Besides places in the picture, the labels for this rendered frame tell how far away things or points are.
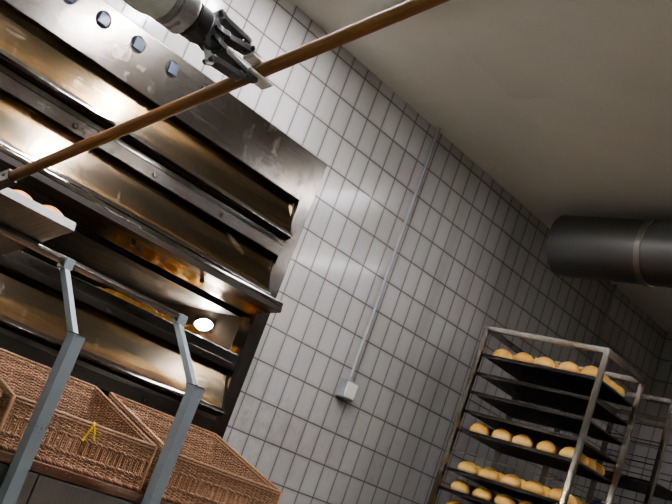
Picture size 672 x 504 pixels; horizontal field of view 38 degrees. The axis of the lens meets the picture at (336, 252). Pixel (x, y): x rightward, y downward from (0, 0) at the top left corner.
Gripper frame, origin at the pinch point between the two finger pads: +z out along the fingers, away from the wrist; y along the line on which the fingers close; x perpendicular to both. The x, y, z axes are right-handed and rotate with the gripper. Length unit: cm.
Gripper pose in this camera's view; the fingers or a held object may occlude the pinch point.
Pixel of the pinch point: (258, 71)
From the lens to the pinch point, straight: 210.8
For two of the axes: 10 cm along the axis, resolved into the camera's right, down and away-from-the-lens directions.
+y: -1.2, 8.9, -4.3
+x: 7.7, -1.9, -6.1
